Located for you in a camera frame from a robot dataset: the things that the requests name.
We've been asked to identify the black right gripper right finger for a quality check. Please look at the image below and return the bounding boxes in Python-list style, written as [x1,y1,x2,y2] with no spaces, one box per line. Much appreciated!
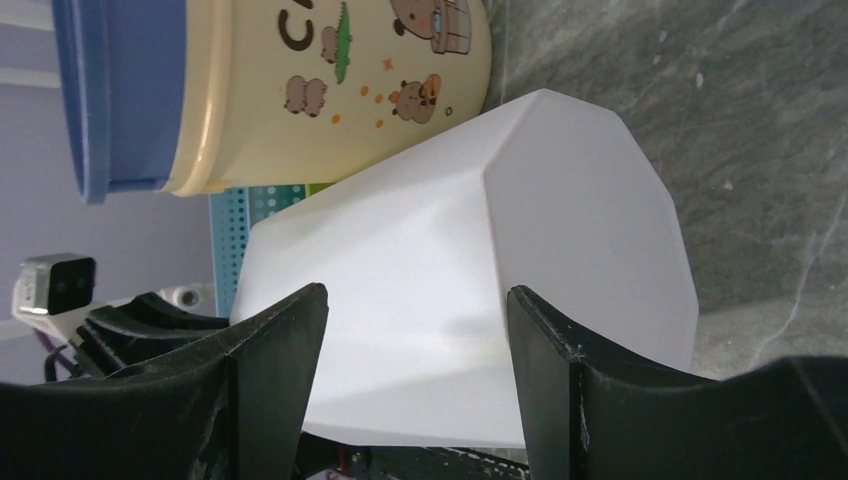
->
[506,286,847,479]

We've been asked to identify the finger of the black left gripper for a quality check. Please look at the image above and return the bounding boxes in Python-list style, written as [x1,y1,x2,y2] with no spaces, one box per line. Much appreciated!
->
[76,292,229,378]

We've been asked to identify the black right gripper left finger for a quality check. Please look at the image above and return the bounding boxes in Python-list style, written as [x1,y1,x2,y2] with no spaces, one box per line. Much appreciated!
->
[1,283,329,479]

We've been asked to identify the white octagonal bin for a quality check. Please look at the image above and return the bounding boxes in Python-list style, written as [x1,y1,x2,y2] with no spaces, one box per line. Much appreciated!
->
[230,89,699,448]

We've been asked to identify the light blue perforated basket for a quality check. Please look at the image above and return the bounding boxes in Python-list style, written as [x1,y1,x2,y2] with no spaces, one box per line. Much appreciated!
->
[208,184,309,319]

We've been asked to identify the lime green basket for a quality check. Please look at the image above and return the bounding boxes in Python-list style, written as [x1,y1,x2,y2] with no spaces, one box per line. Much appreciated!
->
[304,183,333,197]

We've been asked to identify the blue bucket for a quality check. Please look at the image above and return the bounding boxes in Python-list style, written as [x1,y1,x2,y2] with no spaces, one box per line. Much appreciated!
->
[51,0,187,204]

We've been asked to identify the cream cartoon bucket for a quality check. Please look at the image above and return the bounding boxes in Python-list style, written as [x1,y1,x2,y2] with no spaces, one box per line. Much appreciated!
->
[164,0,492,196]

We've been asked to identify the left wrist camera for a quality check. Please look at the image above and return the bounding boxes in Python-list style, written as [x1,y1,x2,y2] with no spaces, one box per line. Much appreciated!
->
[11,253,106,343]

